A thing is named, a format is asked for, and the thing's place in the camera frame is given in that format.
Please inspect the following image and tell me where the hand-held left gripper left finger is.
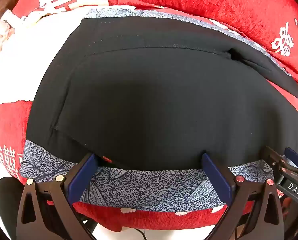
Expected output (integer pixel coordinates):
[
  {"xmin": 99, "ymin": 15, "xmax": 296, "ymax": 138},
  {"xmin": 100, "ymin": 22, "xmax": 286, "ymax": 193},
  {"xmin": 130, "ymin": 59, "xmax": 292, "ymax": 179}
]
[{"xmin": 16, "ymin": 152, "xmax": 100, "ymax": 240}]

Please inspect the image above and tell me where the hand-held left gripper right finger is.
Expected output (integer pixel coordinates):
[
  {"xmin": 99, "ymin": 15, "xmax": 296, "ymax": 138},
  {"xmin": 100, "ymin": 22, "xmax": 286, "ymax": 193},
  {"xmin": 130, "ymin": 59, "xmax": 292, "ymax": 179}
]
[{"xmin": 201, "ymin": 151, "xmax": 285, "ymax": 240}]

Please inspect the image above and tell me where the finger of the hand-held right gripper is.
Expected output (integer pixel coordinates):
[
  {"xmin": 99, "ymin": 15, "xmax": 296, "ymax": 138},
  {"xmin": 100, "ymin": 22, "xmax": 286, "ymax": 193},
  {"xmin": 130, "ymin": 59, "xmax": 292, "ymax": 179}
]
[
  {"xmin": 280, "ymin": 147, "xmax": 298, "ymax": 180},
  {"xmin": 261, "ymin": 146, "xmax": 285, "ymax": 184}
]

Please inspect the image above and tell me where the black lined patterned garment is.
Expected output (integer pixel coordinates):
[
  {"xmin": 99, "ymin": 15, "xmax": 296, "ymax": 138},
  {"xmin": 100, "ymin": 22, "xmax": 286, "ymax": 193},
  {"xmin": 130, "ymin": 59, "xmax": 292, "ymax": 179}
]
[{"xmin": 19, "ymin": 7, "xmax": 293, "ymax": 212}]

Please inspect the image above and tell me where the red printed blanket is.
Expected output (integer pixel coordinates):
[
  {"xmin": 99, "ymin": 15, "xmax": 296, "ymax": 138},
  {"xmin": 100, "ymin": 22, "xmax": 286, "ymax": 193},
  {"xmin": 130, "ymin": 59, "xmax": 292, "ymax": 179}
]
[{"xmin": 0, "ymin": 8, "xmax": 298, "ymax": 232}]

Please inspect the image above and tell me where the white patterned crumpled cloth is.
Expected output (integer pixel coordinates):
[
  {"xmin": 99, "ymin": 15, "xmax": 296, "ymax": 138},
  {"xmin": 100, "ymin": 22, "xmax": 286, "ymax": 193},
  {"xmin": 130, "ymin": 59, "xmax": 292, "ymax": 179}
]
[{"xmin": 0, "ymin": 11, "xmax": 27, "ymax": 61}]

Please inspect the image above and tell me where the red printed quilt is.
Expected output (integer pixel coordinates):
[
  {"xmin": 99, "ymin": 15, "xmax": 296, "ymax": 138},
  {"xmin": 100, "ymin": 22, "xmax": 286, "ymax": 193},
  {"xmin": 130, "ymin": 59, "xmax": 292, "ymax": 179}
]
[{"xmin": 108, "ymin": 0, "xmax": 298, "ymax": 88}]

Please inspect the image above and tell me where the black cable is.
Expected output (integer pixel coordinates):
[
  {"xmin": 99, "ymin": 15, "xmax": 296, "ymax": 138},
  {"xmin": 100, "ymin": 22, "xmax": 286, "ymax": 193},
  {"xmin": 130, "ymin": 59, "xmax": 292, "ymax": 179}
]
[{"xmin": 133, "ymin": 228, "xmax": 149, "ymax": 240}]

